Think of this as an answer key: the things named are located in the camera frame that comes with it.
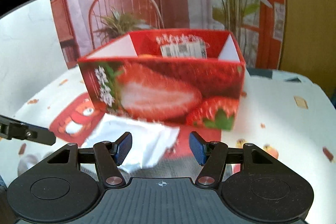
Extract red strawberry cardboard box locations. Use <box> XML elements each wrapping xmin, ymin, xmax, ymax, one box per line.
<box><xmin>79</xmin><ymin>29</ymin><xmax>245</xmax><ymax>131</ymax></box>

